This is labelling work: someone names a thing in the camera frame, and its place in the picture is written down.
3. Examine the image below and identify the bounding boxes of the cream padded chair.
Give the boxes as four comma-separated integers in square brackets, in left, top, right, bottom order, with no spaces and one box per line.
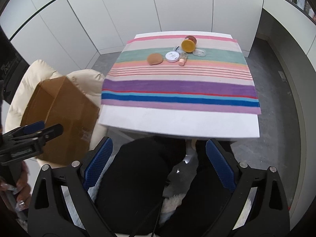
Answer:
[5,60,108,163]

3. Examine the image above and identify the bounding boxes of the person's left hand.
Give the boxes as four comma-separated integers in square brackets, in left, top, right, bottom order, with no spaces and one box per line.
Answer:
[0,164,32,211]

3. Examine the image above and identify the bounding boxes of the white round compact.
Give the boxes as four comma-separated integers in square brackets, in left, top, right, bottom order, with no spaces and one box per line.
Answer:
[165,51,180,63]

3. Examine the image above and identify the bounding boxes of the striped towel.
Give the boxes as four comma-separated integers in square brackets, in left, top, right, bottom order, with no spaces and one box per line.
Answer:
[101,35,261,115]

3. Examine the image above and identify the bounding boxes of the brown oval sponge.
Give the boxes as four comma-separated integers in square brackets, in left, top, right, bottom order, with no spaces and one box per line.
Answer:
[147,53,164,66]

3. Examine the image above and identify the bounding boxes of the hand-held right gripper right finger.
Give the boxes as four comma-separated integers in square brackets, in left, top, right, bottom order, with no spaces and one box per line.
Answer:
[206,139,290,237]

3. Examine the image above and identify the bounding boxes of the fluffy fleece robe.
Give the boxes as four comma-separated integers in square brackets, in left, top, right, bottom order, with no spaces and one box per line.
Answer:
[62,153,190,235]

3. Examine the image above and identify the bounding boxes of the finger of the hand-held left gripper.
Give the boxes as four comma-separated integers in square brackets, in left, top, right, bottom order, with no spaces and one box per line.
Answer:
[4,120,46,139]
[12,124,64,153]

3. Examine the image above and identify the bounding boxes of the white table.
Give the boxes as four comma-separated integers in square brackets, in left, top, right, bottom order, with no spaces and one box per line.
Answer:
[98,32,261,140]

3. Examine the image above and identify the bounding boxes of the white curved counter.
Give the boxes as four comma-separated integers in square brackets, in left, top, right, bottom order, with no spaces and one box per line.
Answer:
[262,0,316,57]

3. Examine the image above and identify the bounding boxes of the person's black pants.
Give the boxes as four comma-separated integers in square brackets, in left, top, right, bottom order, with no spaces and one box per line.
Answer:
[95,136,237,237]

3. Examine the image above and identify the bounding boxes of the cardboard box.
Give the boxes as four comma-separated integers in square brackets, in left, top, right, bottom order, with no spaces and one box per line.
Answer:
[20,76,101,166]

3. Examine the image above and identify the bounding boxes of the yellow lid jar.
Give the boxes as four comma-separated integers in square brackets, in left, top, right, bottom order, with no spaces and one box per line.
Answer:
[181,39,195,53]

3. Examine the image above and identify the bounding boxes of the black cable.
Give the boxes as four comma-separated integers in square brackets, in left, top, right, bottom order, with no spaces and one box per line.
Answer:
[131,197,165,237]

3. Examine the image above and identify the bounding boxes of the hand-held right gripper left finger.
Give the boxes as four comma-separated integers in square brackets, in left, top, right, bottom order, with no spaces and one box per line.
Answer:
[28,137,116,237]

